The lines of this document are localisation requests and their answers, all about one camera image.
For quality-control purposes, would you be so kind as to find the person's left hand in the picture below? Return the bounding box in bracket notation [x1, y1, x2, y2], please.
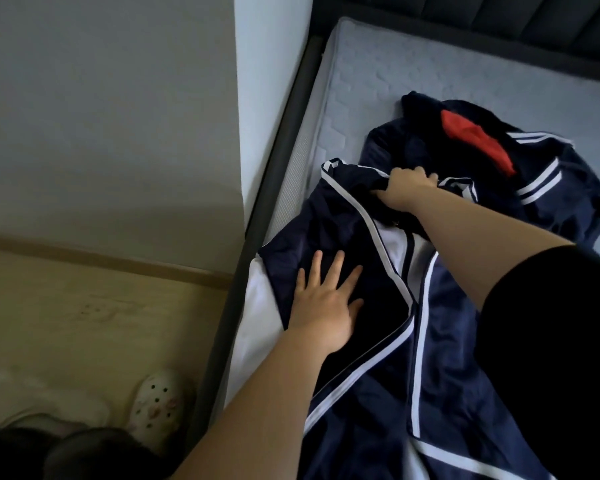
[288, 249, 365, 356]

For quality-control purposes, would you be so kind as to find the person's right hand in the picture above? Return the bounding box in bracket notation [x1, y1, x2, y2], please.
[372, 167, 441, 216]

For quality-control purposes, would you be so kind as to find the white and navy garment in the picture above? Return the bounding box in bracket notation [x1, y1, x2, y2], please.
[220, 157, 556, 480]

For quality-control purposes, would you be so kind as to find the red and navy sports jacket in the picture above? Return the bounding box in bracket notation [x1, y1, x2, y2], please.
[358, 91, 600, 266]

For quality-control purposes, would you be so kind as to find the grey quilted bed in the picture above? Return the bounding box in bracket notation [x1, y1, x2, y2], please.
[185, 17, 600, 480]

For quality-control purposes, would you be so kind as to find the person's left forearm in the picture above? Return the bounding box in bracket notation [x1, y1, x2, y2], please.
[168, 329, 331, 480]

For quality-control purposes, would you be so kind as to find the person's right forearm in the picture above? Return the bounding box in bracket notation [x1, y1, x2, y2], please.
[408, 185, 579, 314]

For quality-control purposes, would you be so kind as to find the dark grey upholstered headboard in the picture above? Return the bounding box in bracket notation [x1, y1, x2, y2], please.
[310, 0, 600, 68]

